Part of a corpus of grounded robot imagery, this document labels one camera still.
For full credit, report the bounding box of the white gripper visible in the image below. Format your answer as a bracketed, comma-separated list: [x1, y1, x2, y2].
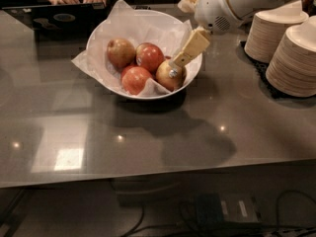
[169, 0, 242, 67]

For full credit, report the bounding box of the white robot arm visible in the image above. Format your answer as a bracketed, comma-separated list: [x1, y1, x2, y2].
[170, 0, 296, 67]

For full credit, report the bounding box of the yellow apple with sticker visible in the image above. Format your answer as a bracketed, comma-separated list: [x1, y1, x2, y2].
[155, 59, 187, 92]

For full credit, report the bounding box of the white ceramic bowl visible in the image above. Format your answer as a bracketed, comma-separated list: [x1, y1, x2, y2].
[85, 9, 203, 101]

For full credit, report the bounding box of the partly hidden red apple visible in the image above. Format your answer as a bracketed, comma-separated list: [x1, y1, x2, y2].
[120, 62, 137, 81]

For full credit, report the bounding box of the yellow-red apple back left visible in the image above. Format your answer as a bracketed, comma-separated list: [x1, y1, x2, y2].
[107, 38, 135, 69]

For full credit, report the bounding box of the red apple front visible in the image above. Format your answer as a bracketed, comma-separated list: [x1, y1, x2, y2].
[120, 66, 152, 95]

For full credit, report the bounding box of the white paper liner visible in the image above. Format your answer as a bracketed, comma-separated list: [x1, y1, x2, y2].
[71, 0, 198, 98]

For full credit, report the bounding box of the rear paper plate stack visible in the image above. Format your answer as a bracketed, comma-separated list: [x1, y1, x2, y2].
[244, 1, 309, 63]

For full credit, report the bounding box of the paper plate stack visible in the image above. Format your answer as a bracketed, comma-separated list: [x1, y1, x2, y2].
[244, 1, 309, 63]
[266, 16, 316, 98]

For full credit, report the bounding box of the black mat under plates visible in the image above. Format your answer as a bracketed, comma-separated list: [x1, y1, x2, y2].
[239, 40, 316, 101]

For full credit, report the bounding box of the front paper plate stack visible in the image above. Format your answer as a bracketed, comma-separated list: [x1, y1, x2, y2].
[266, 16, 316, 98]

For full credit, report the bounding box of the black laptop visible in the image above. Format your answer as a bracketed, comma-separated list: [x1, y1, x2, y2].
[3, 2, 110, 33]

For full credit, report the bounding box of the black power adapter box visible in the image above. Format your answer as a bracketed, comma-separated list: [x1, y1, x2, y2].
[195, 194, 262, 229]

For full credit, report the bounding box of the black looped cable right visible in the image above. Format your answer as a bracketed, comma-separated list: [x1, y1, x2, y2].
[275, 189, 316, 229]

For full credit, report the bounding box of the black cable on floor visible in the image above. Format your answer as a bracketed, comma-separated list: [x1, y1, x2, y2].
[119, 202, 198, 237]

